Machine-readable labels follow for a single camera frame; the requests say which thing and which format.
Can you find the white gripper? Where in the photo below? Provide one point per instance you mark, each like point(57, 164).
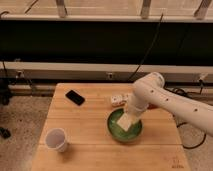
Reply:
point(133, 115)

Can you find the white sponge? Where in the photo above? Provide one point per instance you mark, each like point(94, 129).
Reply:
point(124, 122)

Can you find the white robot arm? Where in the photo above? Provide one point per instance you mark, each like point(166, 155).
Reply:
point(150, 90)

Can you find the green ceramic bowl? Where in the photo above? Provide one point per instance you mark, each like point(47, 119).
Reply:
point(117, 132)

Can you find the white power strip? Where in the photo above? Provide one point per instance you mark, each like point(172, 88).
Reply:
point(119, 99)

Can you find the wooden table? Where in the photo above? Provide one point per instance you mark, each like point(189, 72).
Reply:
point(92, 148)

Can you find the black smartphone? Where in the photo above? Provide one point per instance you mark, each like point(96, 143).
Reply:
point(75, 97)

